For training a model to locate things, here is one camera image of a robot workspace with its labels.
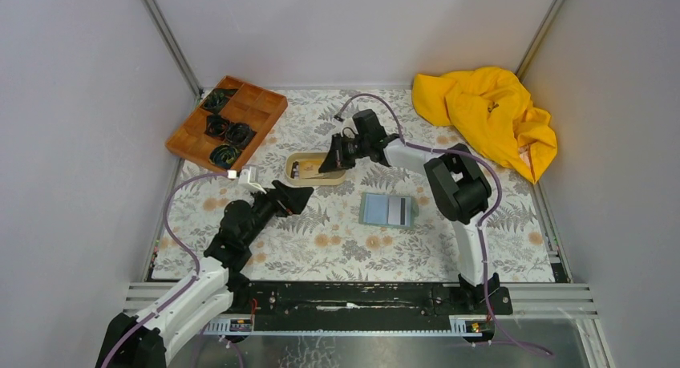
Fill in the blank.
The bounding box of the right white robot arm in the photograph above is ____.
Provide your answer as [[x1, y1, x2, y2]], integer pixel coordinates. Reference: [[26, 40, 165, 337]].
[[319, 109, 500, 313]]

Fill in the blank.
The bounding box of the black coiled strap top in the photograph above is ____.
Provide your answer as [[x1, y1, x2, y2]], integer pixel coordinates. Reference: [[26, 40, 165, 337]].
[[201, 88, 238, 115]]

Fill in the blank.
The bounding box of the floral table mat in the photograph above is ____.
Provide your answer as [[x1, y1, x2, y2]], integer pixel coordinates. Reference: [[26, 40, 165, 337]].
[[149, 90, 555, 282]]

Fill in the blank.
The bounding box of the black coiled strap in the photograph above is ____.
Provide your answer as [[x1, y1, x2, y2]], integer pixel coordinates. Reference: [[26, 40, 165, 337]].
[[225, 122, 257, 147], [204, 115, 230, 140], [201, 88, 238, 115], [208, 144, 239, 171]]

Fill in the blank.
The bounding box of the green card holder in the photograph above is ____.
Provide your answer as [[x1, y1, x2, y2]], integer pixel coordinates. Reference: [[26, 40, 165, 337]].
[[358, 192, 419, 229]]

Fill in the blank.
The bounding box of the purple cable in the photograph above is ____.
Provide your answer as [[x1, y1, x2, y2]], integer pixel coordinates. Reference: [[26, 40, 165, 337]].
[[99, 168, 238, 368], [333, 93, 557, 360]]

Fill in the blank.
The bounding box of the orange compartment tray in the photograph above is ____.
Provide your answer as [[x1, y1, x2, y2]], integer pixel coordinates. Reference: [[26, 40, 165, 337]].
[[165, 75, 288, 172]]

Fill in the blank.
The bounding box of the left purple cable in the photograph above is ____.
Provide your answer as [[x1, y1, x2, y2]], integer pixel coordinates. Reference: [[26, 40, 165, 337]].
[[99, 168, 238, 368]]

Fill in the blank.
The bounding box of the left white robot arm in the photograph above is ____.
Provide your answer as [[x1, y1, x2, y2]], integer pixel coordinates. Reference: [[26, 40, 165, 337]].
[[96, 168, 314, 367]]

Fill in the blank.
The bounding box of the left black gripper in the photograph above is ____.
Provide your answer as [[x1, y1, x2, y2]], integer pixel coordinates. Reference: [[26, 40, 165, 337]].
[[243, 181, 314, 248]]

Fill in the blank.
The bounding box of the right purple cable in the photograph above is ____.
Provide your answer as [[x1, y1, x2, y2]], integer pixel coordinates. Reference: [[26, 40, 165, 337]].
[[333, 93, 557, 360]]

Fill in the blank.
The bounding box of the beige oval tray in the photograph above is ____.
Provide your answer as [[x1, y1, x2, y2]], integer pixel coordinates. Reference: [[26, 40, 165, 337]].
[[285, 152, 346, 187]]

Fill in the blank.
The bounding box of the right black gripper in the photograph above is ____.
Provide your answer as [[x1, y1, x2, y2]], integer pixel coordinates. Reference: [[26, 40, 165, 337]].
[[319, 133, 370, 174]]

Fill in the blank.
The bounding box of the yellow cloth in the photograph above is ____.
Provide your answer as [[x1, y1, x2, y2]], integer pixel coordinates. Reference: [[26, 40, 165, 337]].
[[411, 67, 558, 184]]

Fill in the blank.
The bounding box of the black coiled strap middle left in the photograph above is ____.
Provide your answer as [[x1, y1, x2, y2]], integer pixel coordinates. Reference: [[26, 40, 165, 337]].
[[204, 115, 230, 140]]

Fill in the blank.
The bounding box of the aluminium frame post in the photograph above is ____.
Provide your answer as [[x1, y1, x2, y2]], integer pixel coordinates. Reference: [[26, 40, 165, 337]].
[[140, 0, 204, 99], [515, 0, 567, 82]]

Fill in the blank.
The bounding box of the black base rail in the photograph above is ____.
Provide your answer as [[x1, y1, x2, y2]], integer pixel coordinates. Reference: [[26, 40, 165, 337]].
[[222, 281, 513, 333]]

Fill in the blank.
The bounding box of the right aluminium frame post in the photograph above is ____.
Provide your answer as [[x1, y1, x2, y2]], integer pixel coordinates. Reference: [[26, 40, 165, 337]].
[[515, 0, 567, 82]]

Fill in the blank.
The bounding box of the left aluminium frame post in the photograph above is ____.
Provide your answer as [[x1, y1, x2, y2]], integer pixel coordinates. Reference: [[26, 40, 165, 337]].
[[140, 0, 204, 99]]

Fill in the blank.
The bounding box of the black coiled strap bottom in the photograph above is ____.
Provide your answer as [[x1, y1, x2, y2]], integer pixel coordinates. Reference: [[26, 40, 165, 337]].
[[208, 144, 239, 171]]

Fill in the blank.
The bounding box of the black coiled strap middle right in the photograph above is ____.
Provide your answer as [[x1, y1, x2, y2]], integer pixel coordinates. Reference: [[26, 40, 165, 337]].
[[225, 122, 257, 147]]

